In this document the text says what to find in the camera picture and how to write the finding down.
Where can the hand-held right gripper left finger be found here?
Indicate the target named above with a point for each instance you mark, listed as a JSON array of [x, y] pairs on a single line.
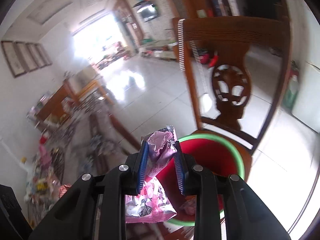
[[143, 167]]

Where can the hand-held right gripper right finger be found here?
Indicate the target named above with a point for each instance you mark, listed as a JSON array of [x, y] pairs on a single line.
[[178, 172]]

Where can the pink snack bag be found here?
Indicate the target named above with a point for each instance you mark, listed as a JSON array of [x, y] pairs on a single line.
[[160, 152]]

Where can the red bucket green rim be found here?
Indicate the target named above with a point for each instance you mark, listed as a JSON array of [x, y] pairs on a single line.
[[212, 155]]

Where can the pink crumpled wrapper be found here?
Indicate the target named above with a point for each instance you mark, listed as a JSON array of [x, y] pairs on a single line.
[[188, 206]]

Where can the pink plastic packet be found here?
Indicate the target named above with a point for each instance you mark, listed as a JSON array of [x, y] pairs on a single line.
[[65, 190]]

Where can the plain wooden chair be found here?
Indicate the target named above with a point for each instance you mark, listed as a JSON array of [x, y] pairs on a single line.
[[55, 102]]

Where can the small red floor bucket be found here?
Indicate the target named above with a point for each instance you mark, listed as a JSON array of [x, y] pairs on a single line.
[[203, 58]]

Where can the red dustpan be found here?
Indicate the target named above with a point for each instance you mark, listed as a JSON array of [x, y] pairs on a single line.
[[213, 60]]

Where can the wooden television cabinet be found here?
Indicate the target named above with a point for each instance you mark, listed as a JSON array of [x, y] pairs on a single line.
[[160, 50]]

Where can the green bottle red cap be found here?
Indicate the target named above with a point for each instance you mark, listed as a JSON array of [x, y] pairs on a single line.
[[291, 92]]

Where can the white appliance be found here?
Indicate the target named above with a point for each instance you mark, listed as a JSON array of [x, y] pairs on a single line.
[[310, 100]]

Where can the carved wooden chair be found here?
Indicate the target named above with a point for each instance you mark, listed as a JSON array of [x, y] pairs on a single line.
[[230, 30]]

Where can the framed wall picture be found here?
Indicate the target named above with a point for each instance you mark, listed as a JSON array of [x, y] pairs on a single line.
[[44, 54], [13, 60], [26, 56], [36, 55]]

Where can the wall television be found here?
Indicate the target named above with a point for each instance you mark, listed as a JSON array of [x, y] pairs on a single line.
[[147, 12]]

